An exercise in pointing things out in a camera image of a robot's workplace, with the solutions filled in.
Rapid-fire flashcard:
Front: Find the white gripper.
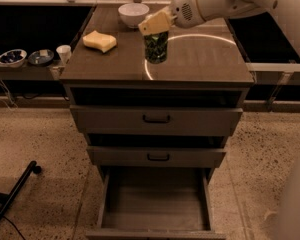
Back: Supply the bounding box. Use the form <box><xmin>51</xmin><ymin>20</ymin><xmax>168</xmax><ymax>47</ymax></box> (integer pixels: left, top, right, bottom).
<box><xmin>138</xmin><ymin>0</ymin><xmax>204</xmax><ymax>36</ymax></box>

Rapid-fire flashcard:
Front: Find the black stand leg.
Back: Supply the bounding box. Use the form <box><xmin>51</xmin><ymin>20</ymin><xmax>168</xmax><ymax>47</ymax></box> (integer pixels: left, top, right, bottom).
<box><xmin>0</xmin><ymin>161</ymin><xmax>41</xmax><ymax>221</ymax></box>

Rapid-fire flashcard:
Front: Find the bottom grey drawer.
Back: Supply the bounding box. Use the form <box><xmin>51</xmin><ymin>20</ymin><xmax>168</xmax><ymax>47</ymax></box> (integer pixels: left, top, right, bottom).
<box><xmin>86</xmin><ymin>167</ymin><xmax>226</xmax><ymax>240</ymax></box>

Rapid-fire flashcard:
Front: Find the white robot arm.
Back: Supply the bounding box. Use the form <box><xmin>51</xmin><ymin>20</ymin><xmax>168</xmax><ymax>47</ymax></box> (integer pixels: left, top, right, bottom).
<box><xmin>139</xmin><ymin>0</ymin><xmax>300</xmax><ymax>57</ymax></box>

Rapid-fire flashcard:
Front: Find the yellow sponge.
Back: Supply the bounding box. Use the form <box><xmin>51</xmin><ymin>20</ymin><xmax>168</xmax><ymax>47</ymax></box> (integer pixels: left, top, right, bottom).
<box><xmin>83</xmin><ymin>30</ymin><xmax>117</xmax><ymax>53</ymax></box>

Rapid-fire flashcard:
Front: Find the middle grey drawer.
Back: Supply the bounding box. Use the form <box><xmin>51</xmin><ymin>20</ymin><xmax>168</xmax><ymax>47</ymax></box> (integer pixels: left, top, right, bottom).
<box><xmin>87</xmin><ymin>146</ymin><xmax>225</xmax><ymax>168</ymax></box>

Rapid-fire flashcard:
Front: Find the white ceramic bowl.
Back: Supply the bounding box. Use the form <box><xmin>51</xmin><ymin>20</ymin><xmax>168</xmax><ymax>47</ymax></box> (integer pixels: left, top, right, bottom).
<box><xmin>118</xmin><ymin>3</ymin><xmax>150</xmax><ymax>28</ymax></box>

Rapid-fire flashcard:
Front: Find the green soda can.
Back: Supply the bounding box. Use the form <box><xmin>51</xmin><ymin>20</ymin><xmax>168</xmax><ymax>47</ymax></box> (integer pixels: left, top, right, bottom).
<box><xmin>144</xmin><ymin>32</ymin><xmax>168</xmax><ymax>64</ymax></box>

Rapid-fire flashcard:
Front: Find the grey drawer cabinet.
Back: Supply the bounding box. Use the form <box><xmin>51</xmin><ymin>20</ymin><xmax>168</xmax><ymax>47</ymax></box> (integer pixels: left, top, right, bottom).
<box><xmin>58</xmin><ymin>3</ymin><xmax>255</xmax><ymax>177</ymax></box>

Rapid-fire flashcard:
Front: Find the white paper cup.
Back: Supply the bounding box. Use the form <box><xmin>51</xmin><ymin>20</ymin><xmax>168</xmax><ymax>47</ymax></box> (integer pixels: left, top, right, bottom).
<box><xmin>56</xmin><ymin>45</ymin><xmax>72</xmax><ymax>64</ymax></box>

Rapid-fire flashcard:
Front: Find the grey-blue bowl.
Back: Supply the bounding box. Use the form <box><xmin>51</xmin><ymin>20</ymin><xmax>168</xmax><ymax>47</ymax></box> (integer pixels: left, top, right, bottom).
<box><xmin>28</xmin><ymin>49</ymin><xmax>54</xmax><ymax>67</ymax></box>

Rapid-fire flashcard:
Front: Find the grey drawer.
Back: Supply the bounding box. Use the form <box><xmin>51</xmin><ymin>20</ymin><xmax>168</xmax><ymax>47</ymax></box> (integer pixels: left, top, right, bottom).
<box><xmin>86</xmin><ymin>167</ymin><xmax>226</xmax><ymax>240</ymax></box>
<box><xmin>87</xmin><ymin>146</ymin><xmax>225</xmax><ymax>168</ymax></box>
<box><xmin>70</xmin><ymin>105</ymin><xmax>243</xmax><ymax>136</ymax></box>

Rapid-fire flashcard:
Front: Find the low side shelf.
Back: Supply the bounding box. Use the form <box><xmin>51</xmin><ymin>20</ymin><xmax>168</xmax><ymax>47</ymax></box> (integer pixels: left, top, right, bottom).
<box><xmin>0</xmin><ymin>60</ymin><xmax>64</xmax><ymax>81</ymax></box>

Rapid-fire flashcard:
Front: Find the blue patterned bowl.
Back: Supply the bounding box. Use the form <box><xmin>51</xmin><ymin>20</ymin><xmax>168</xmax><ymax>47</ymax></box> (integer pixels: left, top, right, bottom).
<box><xmin>0</xmin><ymin>49</ymin><xmax>27</xmax><ymax>68</ymax></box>

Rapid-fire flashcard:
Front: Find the top grey drawer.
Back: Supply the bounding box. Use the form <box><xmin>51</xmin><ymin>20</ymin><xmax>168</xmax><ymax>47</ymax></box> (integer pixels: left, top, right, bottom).
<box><xmin>70</xmin><ymin>105</ymin><xmax>243</xmax><ymax>136</ymax></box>

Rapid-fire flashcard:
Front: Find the white cable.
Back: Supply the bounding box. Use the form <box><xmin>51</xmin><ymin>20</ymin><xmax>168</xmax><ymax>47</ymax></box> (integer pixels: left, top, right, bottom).
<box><xmin>0</xmin><ymin>63</ymin><xmax>18</xmax><ymax>110</ymax></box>

